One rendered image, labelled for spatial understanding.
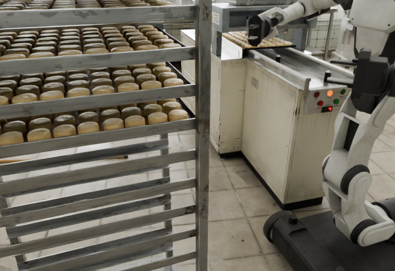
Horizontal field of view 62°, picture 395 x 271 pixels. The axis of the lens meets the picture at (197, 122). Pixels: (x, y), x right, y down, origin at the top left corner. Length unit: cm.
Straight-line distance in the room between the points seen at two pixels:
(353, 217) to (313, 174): 52
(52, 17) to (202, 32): 30
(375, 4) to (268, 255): 132
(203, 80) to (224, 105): 168
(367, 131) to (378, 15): 42
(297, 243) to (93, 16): 143
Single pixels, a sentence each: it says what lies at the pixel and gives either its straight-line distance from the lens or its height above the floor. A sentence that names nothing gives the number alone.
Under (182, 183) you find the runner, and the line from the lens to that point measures 91.
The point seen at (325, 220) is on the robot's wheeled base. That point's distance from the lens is 199.
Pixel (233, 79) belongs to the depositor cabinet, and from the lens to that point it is 240.
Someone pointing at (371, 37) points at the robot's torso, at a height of 119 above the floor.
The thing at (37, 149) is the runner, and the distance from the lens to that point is 81.
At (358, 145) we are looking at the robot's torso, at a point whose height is 77.
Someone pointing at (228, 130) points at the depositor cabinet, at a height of 29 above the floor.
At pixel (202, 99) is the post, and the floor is 113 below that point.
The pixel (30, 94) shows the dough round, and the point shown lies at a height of 115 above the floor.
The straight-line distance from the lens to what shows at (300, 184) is 213.
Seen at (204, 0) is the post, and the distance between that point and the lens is 73.
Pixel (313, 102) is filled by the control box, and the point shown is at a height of 77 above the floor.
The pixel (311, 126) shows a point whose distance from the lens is 195.
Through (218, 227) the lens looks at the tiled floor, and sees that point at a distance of 208.
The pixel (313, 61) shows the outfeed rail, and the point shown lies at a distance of 223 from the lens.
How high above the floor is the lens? 141
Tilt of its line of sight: 25 degrees down
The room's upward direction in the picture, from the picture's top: straight up
